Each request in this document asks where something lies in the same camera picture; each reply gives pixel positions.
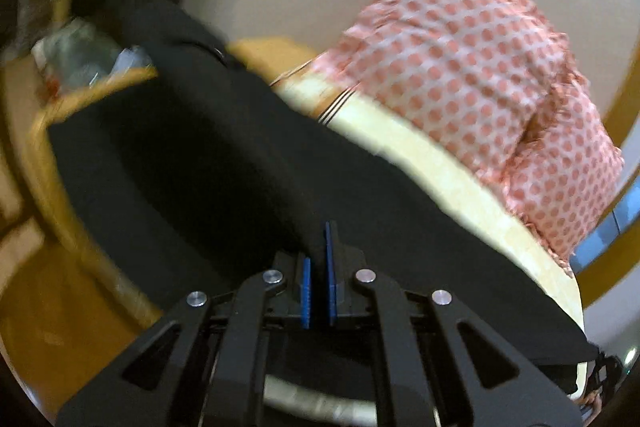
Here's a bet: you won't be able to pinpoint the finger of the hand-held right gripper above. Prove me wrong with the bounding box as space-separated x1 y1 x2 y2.
589 348 627 410

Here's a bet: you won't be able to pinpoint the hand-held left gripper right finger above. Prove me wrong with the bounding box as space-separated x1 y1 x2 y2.
324 221 584 427

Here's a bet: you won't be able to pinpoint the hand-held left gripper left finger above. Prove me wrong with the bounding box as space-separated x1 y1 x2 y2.
54 251 313 427

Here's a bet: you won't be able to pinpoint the black pants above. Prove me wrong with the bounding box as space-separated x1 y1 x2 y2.
46 0 601 395

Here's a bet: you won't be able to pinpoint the blue grey object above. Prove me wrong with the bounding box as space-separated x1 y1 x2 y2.
572 199 633 270

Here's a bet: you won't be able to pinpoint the pink polka dot cloth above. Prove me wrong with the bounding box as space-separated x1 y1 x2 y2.
309 0 626 279

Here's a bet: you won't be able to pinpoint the wooden furniture frame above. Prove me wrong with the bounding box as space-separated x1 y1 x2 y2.
29 66 163 325

